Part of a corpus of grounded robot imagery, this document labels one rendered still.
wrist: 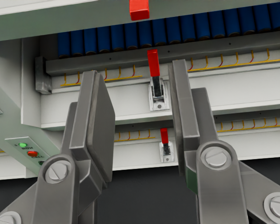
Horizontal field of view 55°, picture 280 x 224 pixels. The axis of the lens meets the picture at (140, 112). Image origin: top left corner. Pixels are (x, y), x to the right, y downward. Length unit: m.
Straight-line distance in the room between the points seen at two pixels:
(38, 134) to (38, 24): 0.21
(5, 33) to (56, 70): 0.12
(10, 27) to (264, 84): 0.32
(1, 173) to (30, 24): 0.44
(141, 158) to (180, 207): 0.15
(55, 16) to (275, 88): 0.29
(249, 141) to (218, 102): 0.20
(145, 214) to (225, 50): 0.40
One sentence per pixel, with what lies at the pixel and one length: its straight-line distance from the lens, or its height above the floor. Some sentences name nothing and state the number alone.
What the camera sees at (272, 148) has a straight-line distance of 0.59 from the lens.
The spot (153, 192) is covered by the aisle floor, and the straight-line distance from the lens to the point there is 0.64.
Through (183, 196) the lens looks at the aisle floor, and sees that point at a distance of 0.63.
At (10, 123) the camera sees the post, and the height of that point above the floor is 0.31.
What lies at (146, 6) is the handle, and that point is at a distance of 0.18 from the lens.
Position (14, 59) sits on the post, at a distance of 0.39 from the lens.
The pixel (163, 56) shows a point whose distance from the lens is 0.38.
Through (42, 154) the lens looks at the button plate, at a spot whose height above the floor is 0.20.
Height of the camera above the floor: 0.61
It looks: 56 degrees down
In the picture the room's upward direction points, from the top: 15 degrees counter-clockwise
